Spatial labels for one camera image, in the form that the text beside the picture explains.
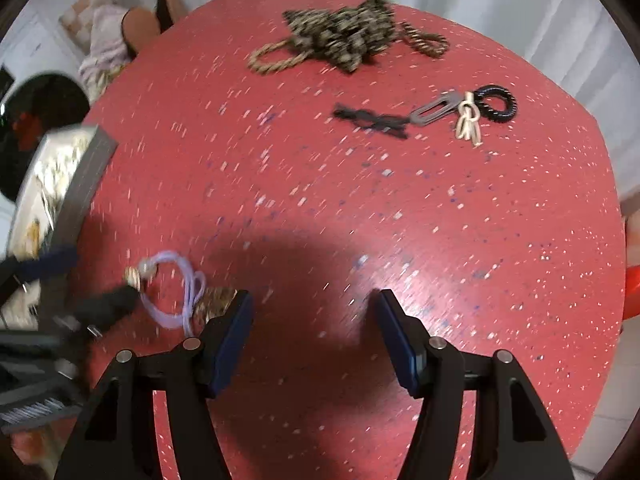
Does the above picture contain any purple hair tie with charm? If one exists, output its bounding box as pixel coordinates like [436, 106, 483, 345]
[124, 250, 239, 337]

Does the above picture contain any white jewelry tray box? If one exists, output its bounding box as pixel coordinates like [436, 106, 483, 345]
[6, 122, 120, 311]

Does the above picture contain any white washing machine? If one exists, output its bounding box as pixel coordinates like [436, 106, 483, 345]
[1, 12, 89, 203]

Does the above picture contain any pink white cloth pile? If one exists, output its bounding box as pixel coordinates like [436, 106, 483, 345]
[78, 4, 131, 104]

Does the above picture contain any cream small hair clip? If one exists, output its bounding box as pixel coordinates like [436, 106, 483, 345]
[456, 91, 483, 146]

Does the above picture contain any black bow hair clip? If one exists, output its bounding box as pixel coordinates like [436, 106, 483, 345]
[332, 103, 410, 140]

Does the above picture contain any red plastic stool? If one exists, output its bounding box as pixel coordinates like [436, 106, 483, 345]
[623, 266, 640, 320]

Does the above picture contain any grey snap hair clip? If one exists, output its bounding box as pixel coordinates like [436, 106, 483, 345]
[409, 90, 463, 127]

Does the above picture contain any checkered pink bag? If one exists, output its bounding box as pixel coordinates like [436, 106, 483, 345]
[58, 0, 111, 50]

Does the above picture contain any pink soled slipper front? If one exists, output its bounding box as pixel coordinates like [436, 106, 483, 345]
[122, 6, 160, 58]

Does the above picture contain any pink soled slipper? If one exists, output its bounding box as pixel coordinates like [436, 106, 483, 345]
[122, 6, 160, 58]
[155, 0, 188, 32]

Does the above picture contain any pink soled slipper back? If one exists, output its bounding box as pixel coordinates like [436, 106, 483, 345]
[155, 0, 188, 32]

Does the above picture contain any leopard print scrunchie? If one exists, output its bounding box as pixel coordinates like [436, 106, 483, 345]
[283, 0, 396, 73]

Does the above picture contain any black spiral hair tie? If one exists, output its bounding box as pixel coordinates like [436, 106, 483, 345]
[472, 84, 520, 124]

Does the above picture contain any beige braided hair tie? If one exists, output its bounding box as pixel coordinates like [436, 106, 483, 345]
[246, 38, 321, 75]

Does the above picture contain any brown spiral hair tie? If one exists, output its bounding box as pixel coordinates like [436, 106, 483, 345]
[399, 20, 452, 60]

